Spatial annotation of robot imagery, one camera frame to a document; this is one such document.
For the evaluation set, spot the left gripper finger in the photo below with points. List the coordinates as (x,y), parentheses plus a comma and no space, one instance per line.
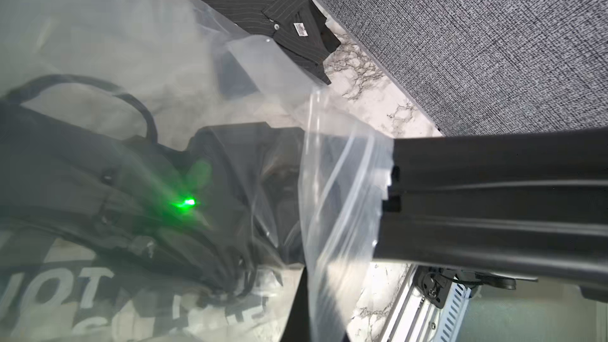
(298,326)

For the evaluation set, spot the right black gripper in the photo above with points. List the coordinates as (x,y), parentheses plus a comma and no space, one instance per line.
(213,213)

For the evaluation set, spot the clear plastic vacuum bag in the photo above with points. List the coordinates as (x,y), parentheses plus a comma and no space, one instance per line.
(122,68)

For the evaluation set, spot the dark striped shirt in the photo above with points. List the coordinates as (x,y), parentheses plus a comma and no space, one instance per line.
(297,26)

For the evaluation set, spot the black white plaid shirt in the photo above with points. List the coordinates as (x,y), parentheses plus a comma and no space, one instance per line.
(55,290)

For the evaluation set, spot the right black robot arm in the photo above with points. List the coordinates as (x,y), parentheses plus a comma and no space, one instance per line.
(531,204)

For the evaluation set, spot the aluminium front rail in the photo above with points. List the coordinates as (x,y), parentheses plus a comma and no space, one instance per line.
(412,316)

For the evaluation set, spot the white slotted cable duct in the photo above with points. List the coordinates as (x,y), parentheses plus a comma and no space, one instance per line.
(452,315)

